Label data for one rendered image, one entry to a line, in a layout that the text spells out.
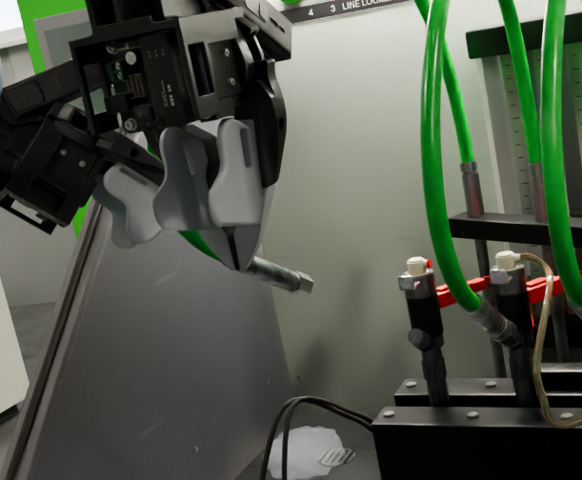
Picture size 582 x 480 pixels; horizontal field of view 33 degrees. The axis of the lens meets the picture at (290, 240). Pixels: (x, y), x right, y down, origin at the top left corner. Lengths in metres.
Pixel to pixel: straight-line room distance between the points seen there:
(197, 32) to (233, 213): 0.10
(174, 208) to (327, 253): 0.67
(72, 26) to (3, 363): 1.34
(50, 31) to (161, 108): 3.38
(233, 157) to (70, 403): 0.44
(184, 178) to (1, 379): 3.47
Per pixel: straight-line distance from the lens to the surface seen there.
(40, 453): 0.91
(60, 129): 0.74
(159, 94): 0.51
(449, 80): 1.01
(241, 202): 0.55
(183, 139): 0.58
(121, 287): 1.00
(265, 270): 0.83
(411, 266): 0.86
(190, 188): 0.57
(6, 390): 4.03
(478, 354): 1.19
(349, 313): 1.23
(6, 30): 5.58
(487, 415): 0.87
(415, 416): 0.88
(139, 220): 0.75
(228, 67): 0.54
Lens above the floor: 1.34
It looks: 13 degrees down
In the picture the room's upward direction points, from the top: 11 degrees counter-clockwise
